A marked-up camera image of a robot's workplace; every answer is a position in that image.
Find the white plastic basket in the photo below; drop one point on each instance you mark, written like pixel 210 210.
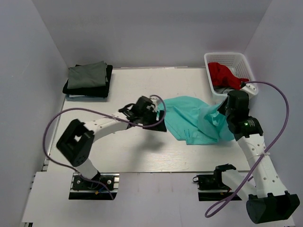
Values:
pixel 237 64

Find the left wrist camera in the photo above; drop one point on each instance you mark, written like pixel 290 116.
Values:
pixel 154 102

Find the red t shirt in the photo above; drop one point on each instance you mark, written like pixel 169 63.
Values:
pixel 212 66

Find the grey t shirt in basket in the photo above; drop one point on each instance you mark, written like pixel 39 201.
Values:
pixel 221 89

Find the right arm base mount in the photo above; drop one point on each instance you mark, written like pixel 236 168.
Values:
pixel 209 189

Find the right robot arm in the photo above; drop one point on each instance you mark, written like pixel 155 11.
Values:
pixel 267 200

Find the teal t shirt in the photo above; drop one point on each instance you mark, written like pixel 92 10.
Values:
pixel 191 120

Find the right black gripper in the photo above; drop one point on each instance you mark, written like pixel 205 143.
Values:
pixel 222 110

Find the folded grey t shirt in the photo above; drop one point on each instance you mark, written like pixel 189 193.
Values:
pixel 87 76

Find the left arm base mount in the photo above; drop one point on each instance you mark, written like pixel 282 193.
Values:
pixel 84 190

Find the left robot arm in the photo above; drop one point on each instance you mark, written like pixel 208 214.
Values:
pixel 76 141

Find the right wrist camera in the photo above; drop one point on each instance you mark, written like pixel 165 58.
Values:
pixel 250 89

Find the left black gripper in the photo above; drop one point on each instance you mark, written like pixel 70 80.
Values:
pixel 161 127

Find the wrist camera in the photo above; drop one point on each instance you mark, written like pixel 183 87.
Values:
pixel 154 102
pixel 250 89

